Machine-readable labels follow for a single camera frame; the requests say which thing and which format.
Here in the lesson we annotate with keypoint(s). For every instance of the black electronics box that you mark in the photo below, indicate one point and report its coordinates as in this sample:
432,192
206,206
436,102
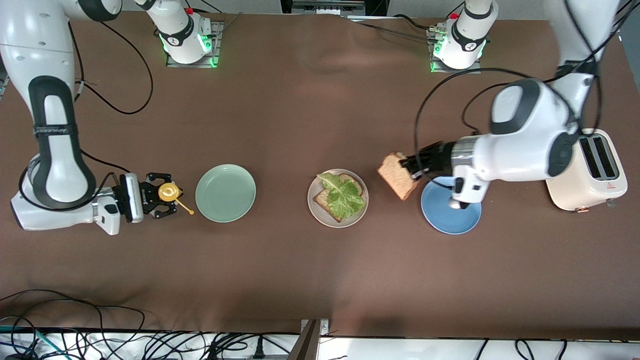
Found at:
300,6

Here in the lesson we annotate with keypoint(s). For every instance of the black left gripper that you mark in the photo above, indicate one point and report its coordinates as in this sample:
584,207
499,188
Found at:
436,156

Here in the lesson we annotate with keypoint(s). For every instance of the blue plate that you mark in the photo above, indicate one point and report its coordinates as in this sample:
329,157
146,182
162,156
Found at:
450,220

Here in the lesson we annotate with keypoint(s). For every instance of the grey metal bracket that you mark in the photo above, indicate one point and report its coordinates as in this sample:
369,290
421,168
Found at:
310,345

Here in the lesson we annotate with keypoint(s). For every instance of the cream white toaster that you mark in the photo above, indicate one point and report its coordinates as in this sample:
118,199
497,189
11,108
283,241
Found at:
600,195

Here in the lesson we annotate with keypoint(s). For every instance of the black power plug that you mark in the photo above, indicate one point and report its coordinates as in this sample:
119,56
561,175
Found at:
258,350

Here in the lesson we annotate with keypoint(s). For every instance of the beige plate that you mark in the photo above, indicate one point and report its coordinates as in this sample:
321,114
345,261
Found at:
317,211

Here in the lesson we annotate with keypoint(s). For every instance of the aluminium frame profile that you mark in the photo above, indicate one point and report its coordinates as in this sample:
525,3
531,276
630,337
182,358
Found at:
629,11

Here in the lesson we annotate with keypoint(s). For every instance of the mint green plate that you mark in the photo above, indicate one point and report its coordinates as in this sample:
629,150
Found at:
225,195

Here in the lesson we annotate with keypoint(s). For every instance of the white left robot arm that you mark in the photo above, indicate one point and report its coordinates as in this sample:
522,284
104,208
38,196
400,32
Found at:
525,150

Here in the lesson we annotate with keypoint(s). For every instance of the green lettuce leaf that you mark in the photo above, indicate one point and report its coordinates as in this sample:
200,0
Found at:
342,197

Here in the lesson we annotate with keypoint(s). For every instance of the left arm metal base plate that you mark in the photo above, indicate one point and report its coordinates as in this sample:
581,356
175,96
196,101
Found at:
450,71

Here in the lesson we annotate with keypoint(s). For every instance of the yellow mustard squeeze bottle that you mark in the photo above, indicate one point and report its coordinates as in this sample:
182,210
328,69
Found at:
168,192

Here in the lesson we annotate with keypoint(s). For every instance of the brown bread slice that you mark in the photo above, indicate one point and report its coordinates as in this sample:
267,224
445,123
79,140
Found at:
322,199
397,182

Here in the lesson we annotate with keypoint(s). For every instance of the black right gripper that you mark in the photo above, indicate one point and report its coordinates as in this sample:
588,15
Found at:
148,195

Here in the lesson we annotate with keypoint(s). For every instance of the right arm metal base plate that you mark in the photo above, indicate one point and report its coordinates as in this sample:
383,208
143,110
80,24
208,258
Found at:
216,47

